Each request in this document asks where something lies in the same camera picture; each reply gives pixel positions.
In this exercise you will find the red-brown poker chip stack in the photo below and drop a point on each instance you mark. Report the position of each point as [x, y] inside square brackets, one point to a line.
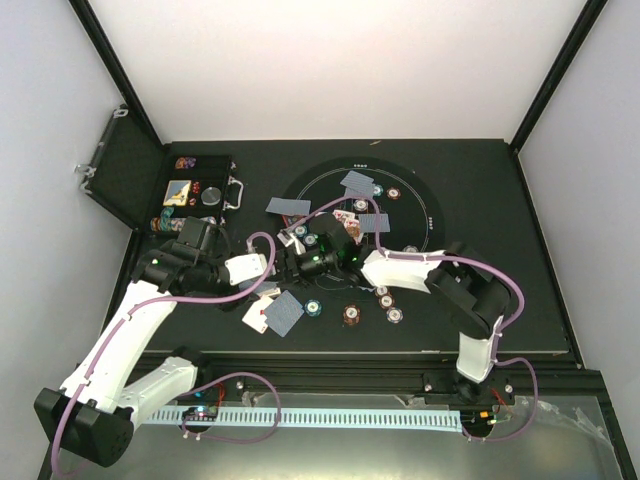
[351, 315]

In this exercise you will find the red triangular all-in button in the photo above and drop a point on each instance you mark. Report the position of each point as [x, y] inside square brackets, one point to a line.
[290, 220]

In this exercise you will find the light blue slotted strip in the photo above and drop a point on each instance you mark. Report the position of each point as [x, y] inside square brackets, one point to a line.
[331, 418]

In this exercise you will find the teal poker chip stack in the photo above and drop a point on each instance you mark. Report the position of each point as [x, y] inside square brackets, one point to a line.
[313, 308]

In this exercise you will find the face-up ace card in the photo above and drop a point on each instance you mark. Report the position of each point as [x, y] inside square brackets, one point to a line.
[255, 317]

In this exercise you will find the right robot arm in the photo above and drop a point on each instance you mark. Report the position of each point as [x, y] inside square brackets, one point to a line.
[481, 300]

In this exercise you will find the purple poker chip stack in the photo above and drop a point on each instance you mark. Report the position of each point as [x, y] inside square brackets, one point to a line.
[394, 315]

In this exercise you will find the round black poker mat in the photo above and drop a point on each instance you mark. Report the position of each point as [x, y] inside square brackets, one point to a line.
[416, 218]

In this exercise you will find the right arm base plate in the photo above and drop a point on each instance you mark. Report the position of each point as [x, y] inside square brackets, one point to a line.
[450, 387]

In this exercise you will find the red chip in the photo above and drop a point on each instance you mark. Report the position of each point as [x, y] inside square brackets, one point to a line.
[386, 301]
[393, 193]

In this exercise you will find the face-up hearts card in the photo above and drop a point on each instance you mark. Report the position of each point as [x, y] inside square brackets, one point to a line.
[342, 215]

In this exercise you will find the clear dealer button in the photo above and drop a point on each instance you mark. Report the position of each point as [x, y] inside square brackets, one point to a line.
[211, 196]

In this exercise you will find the purple chips in case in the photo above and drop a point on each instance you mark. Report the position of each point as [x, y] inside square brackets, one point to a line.
[185, 163]

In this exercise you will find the card box in case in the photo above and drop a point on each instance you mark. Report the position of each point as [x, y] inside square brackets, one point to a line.
[177, 193]

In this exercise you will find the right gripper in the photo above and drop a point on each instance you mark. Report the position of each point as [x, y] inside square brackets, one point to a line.
[284, 257]

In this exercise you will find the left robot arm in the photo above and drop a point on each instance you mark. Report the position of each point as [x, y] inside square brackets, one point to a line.
[96, 411]

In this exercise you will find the purple chip mat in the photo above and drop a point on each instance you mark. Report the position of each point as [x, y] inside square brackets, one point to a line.
[360, 205]

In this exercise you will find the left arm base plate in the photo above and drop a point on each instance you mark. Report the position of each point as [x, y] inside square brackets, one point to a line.
[216, 392]

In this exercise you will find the face-down card mat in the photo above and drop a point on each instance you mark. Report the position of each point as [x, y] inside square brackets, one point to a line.
[370, 223]

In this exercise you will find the deck of playing cards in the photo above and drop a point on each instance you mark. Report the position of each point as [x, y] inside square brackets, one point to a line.
[265, 288]

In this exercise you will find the chips row in case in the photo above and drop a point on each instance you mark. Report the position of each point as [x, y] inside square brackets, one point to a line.
[166, 222]

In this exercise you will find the black poker chip case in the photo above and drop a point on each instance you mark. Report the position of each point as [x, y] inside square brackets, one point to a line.
[129, 172]

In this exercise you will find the face-down card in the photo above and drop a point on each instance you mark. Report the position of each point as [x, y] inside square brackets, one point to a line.
[283, 313]

